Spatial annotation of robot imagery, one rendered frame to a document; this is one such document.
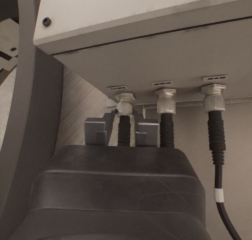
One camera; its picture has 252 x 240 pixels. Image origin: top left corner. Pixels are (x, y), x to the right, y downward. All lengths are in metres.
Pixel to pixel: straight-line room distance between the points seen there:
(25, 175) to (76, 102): 0.10
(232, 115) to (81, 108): 0.16
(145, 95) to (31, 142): 0.13
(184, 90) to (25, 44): 0.18
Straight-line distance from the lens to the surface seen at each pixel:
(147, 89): 0.15
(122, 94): 0.16
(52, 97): 0.23
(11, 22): 0.86
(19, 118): 0.21
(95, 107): 0.21
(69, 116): 0.23
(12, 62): 1.14
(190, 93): 0.17
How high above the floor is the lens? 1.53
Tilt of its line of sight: 5 degrees down
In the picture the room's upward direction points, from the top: 46 degrees clockwise
